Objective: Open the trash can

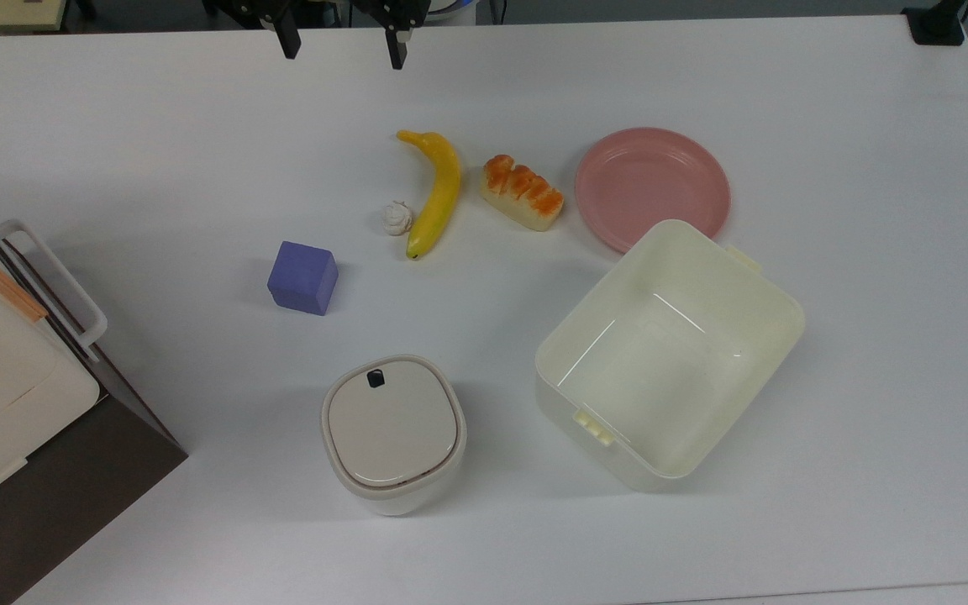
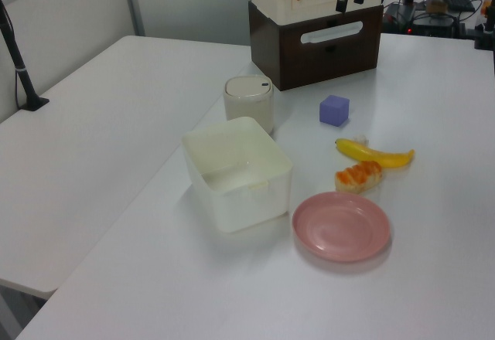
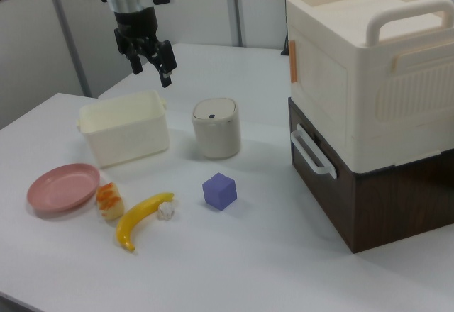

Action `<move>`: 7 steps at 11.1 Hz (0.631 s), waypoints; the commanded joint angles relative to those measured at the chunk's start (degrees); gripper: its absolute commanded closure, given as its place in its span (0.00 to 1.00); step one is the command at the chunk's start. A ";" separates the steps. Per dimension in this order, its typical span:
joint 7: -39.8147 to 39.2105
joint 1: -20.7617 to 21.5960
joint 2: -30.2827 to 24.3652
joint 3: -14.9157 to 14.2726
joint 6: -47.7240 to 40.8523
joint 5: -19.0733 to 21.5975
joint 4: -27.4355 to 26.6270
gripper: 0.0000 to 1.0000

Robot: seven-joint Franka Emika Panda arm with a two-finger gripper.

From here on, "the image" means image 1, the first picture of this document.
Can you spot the dark brown wooden cabinet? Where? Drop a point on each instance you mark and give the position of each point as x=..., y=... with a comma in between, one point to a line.
x=72, y=496

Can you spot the white lidded trash can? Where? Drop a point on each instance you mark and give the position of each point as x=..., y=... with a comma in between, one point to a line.
x=390, y=428

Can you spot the pink plastic plate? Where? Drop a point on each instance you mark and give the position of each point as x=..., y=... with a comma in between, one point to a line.
x=648, y=185

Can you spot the beige desk surface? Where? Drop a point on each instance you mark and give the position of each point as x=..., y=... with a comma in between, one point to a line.
x=1, y=13

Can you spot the yellow toy banana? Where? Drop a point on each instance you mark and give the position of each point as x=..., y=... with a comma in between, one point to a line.
x=442, y=189

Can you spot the toy bread with orange glaze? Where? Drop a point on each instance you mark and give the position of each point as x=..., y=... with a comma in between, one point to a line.
x=522, y=193

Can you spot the orange tape strip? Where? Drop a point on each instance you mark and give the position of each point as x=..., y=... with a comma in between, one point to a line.
x=1, y=284

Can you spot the cream plastic storage bin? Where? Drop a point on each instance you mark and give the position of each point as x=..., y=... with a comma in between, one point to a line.
x=669, y=361

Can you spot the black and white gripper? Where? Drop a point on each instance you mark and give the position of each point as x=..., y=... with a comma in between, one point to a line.
x=333, y=7

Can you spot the purple foam cube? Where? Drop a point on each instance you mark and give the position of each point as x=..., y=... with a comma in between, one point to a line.
x=302, y=277

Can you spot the black table clamp mount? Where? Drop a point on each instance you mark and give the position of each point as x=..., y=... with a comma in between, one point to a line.
x=938, y=23

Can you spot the white toy garlic bulb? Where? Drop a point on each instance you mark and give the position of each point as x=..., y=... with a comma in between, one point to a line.
x=397, y=219

